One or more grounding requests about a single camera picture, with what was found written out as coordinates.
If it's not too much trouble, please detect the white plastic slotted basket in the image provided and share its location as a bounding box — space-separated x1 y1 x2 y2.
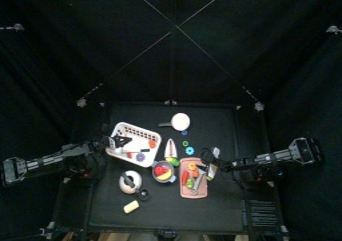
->
104 121 163 169

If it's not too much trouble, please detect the grey toy knife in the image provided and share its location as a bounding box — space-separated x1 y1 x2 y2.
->
190 170 209 196

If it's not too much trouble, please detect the green yellow toy vegetable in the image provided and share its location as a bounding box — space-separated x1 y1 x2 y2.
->
164 156 182 168

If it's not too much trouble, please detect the yellow toy banana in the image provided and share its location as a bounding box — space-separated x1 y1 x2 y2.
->
156 172 174 182

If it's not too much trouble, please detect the red toy apple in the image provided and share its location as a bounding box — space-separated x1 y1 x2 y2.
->
154 165 170 176

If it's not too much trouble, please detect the white pointed toy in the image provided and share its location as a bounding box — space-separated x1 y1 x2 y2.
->
163 137 179 159

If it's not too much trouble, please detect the grey toy bowl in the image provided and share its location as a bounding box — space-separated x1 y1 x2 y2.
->
151 160 178 184

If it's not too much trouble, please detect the white text label sticker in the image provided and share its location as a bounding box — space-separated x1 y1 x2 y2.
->
247 199 279 233

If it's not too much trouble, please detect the pale yellow toy block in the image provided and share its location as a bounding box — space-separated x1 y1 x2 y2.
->
122 199 142 215

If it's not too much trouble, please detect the black table-level camera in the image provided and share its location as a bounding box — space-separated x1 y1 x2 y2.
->
155 229 180 240

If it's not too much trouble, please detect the thin diagonal frame cord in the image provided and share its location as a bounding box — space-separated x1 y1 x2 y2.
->
82 0 237 101
123 0 261 105

